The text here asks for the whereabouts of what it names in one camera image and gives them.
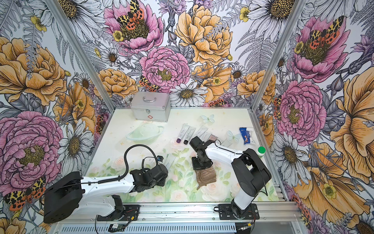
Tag metallic pink toothpaste tube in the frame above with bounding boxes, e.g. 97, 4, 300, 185
209, 134, 218, 141

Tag purple cap toothpaste tube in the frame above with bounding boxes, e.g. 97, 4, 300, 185
176, 123, 190, 143
196, 126, 208, 137

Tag pink cap toothpaste tube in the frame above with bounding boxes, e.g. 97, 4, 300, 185
204, 131, 211, 141

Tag dark green cap toothpaste tube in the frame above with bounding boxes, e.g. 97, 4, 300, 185
163, 154, 177, 171

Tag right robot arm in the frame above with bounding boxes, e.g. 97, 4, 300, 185
190, 136, 272, 221

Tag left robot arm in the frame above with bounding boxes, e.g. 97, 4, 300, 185
43, 164, 168, 224

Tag blue bandage packet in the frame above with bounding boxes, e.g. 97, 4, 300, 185
239, 127, 255, 145

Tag green cap white bottle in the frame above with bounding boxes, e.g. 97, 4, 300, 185
257, 146, 266, 158

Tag silver metal first-aid case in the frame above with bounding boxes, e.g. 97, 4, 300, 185
130, 92, 171, 122

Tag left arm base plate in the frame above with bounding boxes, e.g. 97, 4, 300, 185
96, 205, 140, 221

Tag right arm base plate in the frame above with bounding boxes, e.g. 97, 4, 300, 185
213, 203, 260, 220

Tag aluminium front rail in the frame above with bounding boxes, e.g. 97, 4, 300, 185
50, 202, 308, 234

